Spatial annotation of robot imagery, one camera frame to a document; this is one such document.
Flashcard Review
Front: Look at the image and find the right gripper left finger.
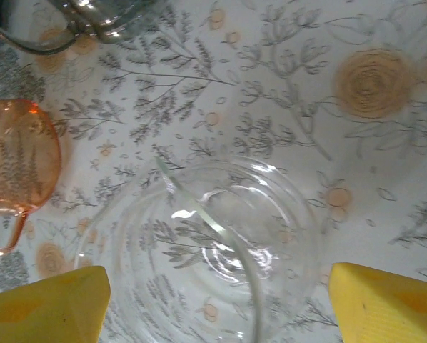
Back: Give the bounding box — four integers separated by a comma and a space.
0, 266, 111, 343

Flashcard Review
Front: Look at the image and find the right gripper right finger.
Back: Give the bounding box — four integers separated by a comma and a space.
328, 262, 427, 343

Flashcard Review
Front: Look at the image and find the orange glass server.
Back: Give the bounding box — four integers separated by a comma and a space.
0, 99, 63, 258

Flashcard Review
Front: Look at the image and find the clear glass dripper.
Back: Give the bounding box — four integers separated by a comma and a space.
73, 155, 323, 343

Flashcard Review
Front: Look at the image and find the grey glass server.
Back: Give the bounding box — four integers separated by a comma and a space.
0, 0, 170, 55

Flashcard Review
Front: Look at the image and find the floral tablecloth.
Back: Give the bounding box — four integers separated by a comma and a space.
0, 0, 427, 343

